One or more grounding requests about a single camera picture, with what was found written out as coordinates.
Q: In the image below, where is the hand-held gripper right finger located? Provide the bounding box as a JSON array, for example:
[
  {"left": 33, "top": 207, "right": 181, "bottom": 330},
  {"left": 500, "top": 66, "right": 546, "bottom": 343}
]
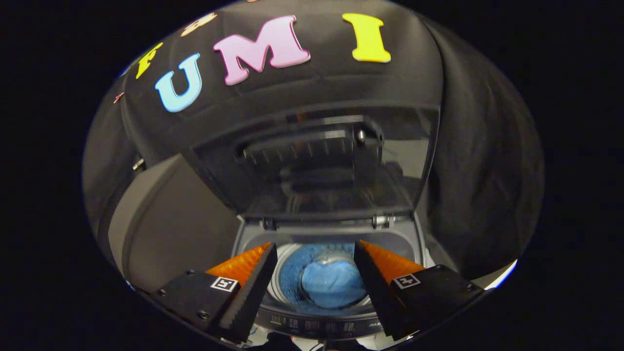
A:
[{"left": 353, "top": 239, "right": 484, "bottom": 341}]

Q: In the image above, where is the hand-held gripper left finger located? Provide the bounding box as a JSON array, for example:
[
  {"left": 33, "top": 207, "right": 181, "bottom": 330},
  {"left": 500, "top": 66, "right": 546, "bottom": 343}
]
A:
[{"left": 150, "top": 242, "right": 278, "bottom": 344}]

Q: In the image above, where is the light blue polo shirt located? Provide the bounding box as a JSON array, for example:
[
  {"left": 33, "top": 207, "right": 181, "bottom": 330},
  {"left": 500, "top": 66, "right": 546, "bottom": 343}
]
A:
[{"left": 301, "top": 258, "right": 368, "bottom": 309}]

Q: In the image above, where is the dark washing machine lid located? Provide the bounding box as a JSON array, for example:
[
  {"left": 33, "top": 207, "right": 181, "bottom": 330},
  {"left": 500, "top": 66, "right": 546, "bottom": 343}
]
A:
[{"left": 183, "top": 105, "right": 442, "bottom": 221}]

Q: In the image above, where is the grey cabinet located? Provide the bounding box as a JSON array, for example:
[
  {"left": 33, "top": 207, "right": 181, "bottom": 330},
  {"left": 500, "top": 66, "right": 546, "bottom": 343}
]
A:
[{"left": 107, "top": 154, "right": 243, "bottom": 294}]

